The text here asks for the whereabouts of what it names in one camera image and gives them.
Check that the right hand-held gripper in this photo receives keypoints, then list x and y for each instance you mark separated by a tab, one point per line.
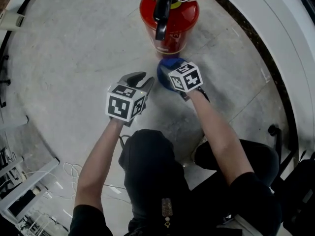
185	77

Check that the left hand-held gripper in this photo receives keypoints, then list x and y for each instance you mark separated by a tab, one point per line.
123	102

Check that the blue cloth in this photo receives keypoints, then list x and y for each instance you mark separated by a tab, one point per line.
163	69

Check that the red fire extinguisher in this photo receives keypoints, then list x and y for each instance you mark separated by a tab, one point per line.
172	21

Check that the person's left forearm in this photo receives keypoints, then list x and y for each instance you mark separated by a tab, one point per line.
98	161

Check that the person's right forearm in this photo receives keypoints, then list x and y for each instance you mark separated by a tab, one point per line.
219	136

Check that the person's black trousers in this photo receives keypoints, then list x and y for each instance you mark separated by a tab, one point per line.
152	166

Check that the ornate hanging pendant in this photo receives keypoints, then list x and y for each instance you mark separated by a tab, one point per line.
166	209

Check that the black padded office chair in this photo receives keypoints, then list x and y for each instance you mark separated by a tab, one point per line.
5	82

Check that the person's black shirt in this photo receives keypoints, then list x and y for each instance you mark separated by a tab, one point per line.
251	200

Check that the black mesh office chair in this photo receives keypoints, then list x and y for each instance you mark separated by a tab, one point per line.
292	176

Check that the white desk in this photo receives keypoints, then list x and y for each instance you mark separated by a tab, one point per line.
27	185

